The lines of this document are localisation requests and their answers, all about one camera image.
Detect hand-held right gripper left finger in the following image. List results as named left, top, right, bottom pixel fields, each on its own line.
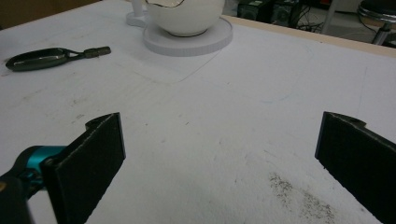
left=40, top=112, right=127, bottom=224

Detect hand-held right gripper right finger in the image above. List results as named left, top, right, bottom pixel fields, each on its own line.
left=314, top=111, right=396, bottom=224

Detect black spoon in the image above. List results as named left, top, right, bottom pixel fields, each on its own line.
left=5, top=46, right=112, bottom=73

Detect black round stool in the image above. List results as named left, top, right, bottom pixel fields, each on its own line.
left=357, top=0, right=396, bottom=47

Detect white metal stand leg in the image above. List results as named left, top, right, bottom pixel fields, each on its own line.
left=320, top=0, right=340, bottom=35

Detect white round base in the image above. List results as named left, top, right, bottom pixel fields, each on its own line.
left=142, top=17, right=234, bottom=58

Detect white round bowl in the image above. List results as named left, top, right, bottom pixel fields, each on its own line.
left=145, top=0, right=226, bottom=37

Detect white stand with post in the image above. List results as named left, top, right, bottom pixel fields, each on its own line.
left=125, top=0, right=151, bottom=28

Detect black equipment boxes with cables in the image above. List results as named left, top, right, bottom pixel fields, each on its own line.
left=236, top=0, right=325, bottom=33

